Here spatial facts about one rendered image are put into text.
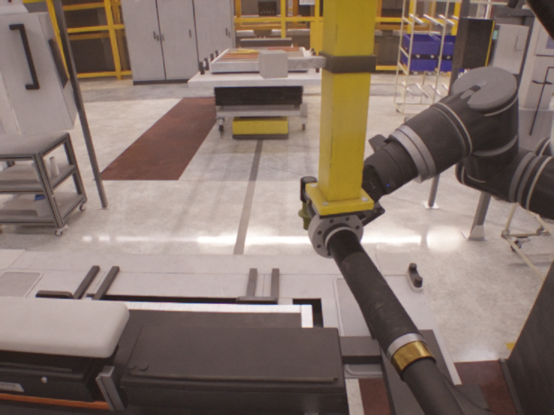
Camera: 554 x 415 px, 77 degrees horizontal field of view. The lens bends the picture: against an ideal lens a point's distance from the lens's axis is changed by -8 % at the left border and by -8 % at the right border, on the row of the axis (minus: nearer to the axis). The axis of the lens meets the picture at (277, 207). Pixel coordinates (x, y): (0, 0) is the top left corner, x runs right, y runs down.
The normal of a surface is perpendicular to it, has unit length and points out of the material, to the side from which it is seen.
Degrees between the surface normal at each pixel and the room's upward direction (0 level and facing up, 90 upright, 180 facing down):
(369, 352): 0
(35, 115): 90
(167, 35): 90
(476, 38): 90
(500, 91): 34
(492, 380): 0
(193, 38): 90
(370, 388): 0
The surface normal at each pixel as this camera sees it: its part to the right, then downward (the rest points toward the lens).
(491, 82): -0.44, -0.56
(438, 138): -0.14, -0.03
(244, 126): -0.03, 0.50
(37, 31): 0.39, 0.45
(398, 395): -0.02, -0.87
